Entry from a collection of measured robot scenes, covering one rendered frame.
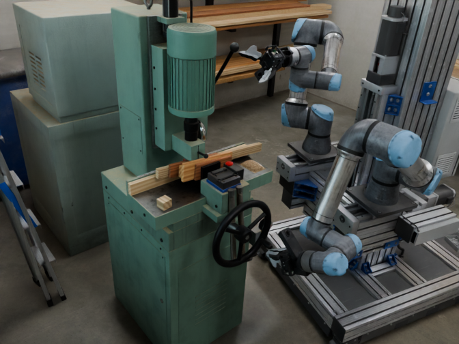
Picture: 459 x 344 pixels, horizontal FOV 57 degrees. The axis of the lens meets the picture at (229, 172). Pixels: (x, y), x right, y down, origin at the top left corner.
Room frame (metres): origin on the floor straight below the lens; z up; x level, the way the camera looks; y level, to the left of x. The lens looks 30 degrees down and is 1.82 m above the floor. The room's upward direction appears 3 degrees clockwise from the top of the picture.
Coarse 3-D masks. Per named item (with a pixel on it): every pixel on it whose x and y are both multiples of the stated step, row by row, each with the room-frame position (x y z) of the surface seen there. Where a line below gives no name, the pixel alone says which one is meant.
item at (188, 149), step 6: (180, 132) 1.59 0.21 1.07; (174, 138) 1.56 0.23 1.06; (180, 138) 1.54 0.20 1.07; (174, 144) 1.56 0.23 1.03; (180, 144) 1.53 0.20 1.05; (186, 144) 1.50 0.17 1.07; (192, 144) 1.49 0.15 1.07; (198, 144) 1.50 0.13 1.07; (204, 144) 1.52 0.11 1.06; (174, 150) 1.56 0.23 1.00; (180, 150) 1.53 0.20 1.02; (186, 150) 1.49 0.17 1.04; (192, 150) 1.48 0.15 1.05; (198, 150) 1.50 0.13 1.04; (204, 150) 1.52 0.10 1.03; (186, 156) 1.49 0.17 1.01; (192, 156) 1.48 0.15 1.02; (198, 156) 1.50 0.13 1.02
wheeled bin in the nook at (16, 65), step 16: (16, 48) 3.09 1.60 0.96; (0, 64) 2.70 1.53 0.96; (16, 64) 2.73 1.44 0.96; (0, 80) 2.59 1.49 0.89; (16, 80) 2.68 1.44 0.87; (0, 96) 2.61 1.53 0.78; (0, 112) 2.60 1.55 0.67; (0, 128) 2.59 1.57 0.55; (16, 128) 2.67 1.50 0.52; (0, 144) 2.59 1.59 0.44; (16, 144) 2.66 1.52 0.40; (16, 160) 2.65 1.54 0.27
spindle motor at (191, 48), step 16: (176, 32) 1.46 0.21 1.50; (192, 32) 1.46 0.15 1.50; (208, 32) 1.48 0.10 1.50; (176, 48) 1.46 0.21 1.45; (192, 48) 1.45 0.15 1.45; (208, 48) 1.47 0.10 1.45; (176, 64) 1.46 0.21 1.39; (192, 64) 1.45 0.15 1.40; (208, 64) 1.48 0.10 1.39; (176, 80) 1.46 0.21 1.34; (192, 80) 1.45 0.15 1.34; (208, 80) 1.48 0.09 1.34; (176, 96) 1.46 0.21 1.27; (192, 96) 1.45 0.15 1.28; (208, 96) 1.49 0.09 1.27; (176, 112) 1.46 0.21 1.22; (192, 112) 1.45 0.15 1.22; (208, 112) 1.48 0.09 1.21
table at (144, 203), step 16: (240, 160) 1.70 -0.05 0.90; (256, 176) 1.56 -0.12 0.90; (272, 176) 1.63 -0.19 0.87; (144, 192) 1.39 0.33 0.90; (160, 192) 1.39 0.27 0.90; (176, 192) 1.40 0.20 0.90; (192, 192) 1.41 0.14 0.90; (144, 208) 1.28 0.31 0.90; (176, 208) 1.29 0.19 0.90; (192, 208) 1.34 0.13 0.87; (208, 208) 1.35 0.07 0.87; (160, 224) 1.24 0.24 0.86
